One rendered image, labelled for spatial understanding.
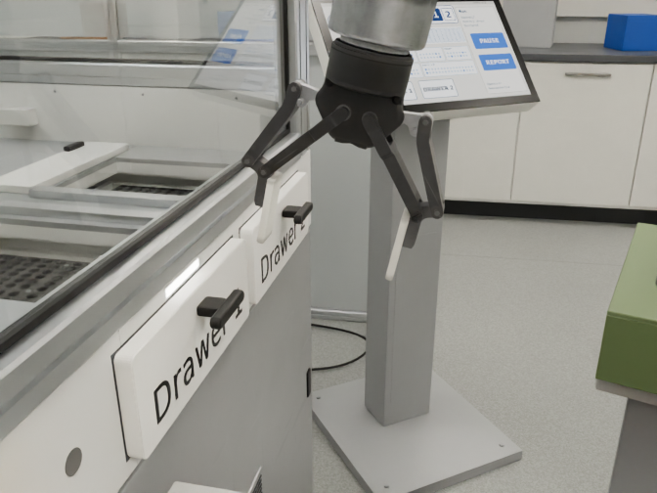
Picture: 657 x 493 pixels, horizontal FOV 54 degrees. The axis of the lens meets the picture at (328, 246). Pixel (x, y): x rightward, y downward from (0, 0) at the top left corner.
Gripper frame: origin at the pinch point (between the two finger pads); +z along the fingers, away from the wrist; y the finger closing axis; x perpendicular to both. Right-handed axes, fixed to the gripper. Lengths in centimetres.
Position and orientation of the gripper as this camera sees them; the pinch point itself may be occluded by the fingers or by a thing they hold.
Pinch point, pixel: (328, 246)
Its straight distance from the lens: 65.7
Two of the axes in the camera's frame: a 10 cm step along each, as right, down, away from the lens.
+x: -2.2, 3.7, -9.0
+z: -2.0, 8.9, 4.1
